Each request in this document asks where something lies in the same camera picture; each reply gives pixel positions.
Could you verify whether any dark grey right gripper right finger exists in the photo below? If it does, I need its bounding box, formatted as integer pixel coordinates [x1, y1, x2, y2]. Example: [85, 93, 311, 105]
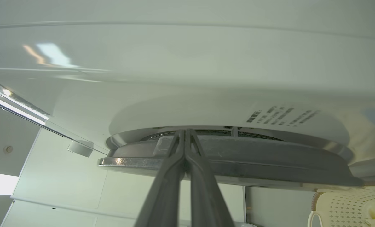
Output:
[185, 128, 235, 227]

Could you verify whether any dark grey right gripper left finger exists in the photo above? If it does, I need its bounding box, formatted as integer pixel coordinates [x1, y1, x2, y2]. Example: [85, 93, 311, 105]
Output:
[134, 129, 186, 227]

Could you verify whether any round grey glass washer door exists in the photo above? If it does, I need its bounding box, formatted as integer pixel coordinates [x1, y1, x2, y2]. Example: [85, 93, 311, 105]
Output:
[97, 125, 364, 191]

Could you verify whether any white front-loading washing machine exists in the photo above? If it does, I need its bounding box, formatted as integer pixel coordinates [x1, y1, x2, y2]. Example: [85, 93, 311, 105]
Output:
[0, 0, 375, 186]

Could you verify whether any cream perforated laundry basket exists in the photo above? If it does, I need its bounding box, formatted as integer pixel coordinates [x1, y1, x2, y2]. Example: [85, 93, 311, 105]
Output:
[307, 186, 375, 227]

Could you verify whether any white round panel fitting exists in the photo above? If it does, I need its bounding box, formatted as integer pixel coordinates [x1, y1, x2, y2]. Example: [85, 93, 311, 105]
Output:
[67, 140, 94, 158]

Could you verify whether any clear glass panel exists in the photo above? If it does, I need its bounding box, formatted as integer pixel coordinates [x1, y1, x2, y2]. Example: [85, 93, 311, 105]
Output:
[0, 79, 110, 156]

